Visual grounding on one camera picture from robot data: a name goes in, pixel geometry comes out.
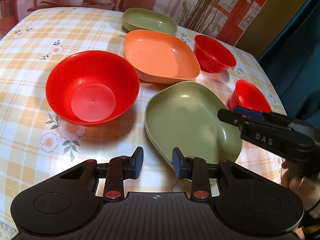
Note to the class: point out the yellow checkered floral tablecloth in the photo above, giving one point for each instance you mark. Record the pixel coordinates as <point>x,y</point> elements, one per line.
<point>35,144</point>

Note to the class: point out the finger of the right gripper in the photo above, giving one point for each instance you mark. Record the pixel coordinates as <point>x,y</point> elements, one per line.
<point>240,116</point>

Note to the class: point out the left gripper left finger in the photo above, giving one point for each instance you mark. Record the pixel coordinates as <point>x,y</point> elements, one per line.
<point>116,171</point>

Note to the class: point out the person's right hand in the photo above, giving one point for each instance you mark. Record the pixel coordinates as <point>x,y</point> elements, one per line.
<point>306,189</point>

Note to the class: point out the large red bowl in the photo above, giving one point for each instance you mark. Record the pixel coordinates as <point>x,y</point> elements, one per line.
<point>92,87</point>

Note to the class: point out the orange square plate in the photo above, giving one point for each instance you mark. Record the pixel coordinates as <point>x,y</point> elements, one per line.
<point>160,58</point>

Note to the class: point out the printed backdrop poster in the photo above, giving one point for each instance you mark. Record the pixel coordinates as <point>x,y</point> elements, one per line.
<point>251,25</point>

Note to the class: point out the medium red bowl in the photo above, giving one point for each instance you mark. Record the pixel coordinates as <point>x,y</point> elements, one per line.
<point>212,56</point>

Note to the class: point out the green square plate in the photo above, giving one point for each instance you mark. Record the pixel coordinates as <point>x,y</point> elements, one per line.
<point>143,19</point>
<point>184,115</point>

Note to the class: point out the small red bowl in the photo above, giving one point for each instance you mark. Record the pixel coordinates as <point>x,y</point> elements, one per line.
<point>248,96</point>

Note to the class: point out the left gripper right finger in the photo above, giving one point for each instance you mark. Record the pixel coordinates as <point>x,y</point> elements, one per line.
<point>198,171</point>

